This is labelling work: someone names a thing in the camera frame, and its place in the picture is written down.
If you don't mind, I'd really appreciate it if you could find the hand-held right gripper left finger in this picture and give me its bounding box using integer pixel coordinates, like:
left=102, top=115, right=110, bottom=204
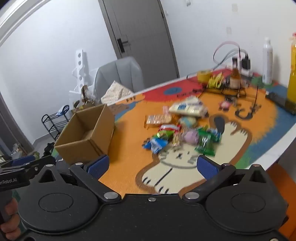
left=35, top=155, right=122, bottom=205

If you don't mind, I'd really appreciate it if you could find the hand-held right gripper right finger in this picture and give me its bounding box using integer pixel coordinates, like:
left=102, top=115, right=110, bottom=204
left=181, top=155, right=270, bottom=205

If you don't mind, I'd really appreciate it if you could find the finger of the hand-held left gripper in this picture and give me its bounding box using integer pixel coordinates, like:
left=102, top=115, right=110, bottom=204
left=10, top=155, right=56, bottom=171

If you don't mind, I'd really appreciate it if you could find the large green snack packet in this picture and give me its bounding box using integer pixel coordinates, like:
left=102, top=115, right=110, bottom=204
left=194, top=130, right=216, bottom=156

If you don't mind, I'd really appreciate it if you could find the brown cardboard box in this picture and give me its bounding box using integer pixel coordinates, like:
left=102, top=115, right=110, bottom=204
left=54, top=104, right=115, bottom=165

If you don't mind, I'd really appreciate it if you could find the blue green snack packet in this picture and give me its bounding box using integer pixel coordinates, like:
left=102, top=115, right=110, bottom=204
left=203, top=126, right=222, bottom=142

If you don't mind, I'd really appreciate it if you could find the purple mochi packet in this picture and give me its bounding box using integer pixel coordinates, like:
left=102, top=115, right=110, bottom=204
left=183, top=128, right=199, bottom=145

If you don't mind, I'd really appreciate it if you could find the striped stick snack packet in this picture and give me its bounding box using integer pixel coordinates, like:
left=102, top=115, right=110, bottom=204
left=171, top=132, right=184, bottom=147

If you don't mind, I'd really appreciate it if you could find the pale round snack packet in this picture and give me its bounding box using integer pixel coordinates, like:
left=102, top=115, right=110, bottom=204
left=178, top=116, right=197, bottom=128

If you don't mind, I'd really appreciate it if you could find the small green snack packet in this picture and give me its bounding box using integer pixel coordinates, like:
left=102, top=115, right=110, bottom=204
left=156, top=130, right=174, bottom=139

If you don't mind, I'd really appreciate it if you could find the red snack packet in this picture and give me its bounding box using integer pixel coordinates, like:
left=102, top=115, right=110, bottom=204
left=158, top=124, right=182, bottom=133

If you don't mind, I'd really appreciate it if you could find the white cracker packet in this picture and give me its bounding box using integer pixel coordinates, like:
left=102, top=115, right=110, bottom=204
left=169, top=97, right=208, bottom=117

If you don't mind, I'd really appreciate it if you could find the clear biscuit packet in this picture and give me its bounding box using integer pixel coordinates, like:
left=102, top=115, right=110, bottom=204
left=145, top=114, right=173, bottom=128

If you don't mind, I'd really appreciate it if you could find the person's left hand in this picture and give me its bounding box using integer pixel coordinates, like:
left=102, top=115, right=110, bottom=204
left=0, top=198, right=21, bottom=240

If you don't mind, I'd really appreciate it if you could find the dark open doorway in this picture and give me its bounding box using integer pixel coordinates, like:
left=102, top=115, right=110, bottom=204
left=0, top=93, right=35, bottom=163

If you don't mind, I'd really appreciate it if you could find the colourful cartoon cat mat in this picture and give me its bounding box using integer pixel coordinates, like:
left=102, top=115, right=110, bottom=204
left=52, top=68, right=289, bottom=195

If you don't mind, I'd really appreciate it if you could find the black metal shoe rack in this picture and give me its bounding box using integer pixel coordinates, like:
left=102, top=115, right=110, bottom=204
left=42, top=105, right=71, bottom=141

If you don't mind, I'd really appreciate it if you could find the printed brown floor carton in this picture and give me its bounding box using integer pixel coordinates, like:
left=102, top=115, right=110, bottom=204
left=72, top=86, right=102, bottom=114

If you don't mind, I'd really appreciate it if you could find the dotted cream cushion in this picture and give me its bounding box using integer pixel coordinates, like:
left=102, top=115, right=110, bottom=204
left=101, top=80, right=134, bottom=105

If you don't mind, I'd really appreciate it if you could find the black folding stand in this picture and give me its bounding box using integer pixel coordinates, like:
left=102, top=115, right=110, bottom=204
left=176, top=82, right=248, bottom=98

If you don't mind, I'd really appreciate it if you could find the small yellow object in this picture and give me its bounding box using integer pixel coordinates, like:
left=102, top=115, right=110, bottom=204
left=207, top=74, right=226, bottom=88

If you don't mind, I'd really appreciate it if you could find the yellow tape roll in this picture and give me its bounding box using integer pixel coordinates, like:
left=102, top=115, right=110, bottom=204
left=197, top=70, right=211, bottom=82

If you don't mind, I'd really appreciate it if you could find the brown glass bottle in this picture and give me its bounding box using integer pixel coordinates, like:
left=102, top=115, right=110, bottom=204
left=229, top=57, right=242, bottom=90

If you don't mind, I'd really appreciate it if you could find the grey upholstered chair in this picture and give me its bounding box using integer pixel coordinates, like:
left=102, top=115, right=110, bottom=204
left=95, top=56, right=145, bottom=105

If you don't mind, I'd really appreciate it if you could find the black phone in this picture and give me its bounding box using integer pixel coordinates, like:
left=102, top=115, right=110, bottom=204
left=266, top=91, right=294, bottom=115

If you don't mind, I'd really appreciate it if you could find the white power strip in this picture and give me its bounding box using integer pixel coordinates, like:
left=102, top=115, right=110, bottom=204
left=238, top=67, right=253, bottom=77

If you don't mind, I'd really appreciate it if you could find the white board with round holes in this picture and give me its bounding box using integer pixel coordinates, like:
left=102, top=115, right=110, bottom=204
left=69, top=49, right=100, bottom=109

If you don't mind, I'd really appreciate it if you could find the black charger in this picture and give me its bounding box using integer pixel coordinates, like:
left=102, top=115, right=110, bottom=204
left=240, top=53, right=251, bottom=70

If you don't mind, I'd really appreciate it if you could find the white spray bottle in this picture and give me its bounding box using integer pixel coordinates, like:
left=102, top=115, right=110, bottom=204
left=262, top=37, right=274, bottom=85

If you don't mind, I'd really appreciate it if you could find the orange juice bottle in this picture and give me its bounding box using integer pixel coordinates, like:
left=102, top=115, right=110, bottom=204
left=287, top=32, right=296, bottom=110

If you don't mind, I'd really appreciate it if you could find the grey room door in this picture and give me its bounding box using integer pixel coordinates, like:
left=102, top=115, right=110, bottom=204
left=98, top=0, right=180, bottom=92

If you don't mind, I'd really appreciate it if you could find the black charging cable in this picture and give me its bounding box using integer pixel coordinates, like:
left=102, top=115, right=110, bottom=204
left=186, top=70, right=262, bottom=110

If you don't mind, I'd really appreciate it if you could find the black door handle lock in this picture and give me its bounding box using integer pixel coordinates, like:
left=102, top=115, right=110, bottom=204
left=117, top=38, right=129, bottom=52

